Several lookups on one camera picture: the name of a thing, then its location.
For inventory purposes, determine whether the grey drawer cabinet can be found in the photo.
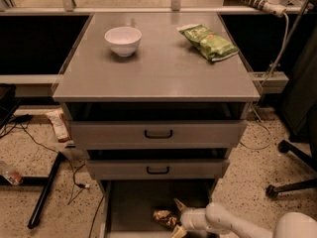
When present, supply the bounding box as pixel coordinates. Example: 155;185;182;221
52;11;262;238

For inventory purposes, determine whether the white ceramic bowl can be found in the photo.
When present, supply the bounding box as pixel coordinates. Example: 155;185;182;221
104;27;142;57

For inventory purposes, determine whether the crushed orange can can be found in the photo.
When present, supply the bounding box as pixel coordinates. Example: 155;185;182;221
153;210;178;229

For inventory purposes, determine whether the white power strip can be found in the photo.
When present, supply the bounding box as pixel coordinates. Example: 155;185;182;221
240;0;286;17

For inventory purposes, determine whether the grey middle drawer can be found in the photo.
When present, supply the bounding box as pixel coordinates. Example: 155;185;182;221
86;159;230;180

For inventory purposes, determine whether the grey drawer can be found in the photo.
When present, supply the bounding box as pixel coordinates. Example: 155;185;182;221
86;159;230;180
70;120;247;150
99;179;213;238

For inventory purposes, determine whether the black cable on floor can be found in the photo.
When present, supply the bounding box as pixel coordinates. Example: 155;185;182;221
0;114;91;206

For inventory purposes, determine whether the plastic bottle on floor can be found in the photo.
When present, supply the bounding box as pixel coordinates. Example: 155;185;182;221
0;161;23;185

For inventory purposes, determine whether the grey bottom drawer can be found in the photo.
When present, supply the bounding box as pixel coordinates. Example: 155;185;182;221
99;179;213;238

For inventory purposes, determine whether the snack packet on floor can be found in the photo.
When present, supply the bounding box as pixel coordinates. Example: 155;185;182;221
47;109;70;143

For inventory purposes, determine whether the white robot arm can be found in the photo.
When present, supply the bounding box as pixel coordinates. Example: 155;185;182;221
174;198;317;238

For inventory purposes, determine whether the green chip bag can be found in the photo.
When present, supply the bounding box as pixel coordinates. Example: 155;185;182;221
177;24;239;62

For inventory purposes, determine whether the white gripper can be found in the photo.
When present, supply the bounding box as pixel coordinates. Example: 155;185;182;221
170;198;208;238

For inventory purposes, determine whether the black office chair base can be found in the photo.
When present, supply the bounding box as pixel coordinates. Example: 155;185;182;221
265;139;317;199

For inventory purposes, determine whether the grey top drawer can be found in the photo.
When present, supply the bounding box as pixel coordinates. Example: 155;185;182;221
70;120;247;150

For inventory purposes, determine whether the black metal floor stand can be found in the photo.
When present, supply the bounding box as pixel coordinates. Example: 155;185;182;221
0;152;65;230

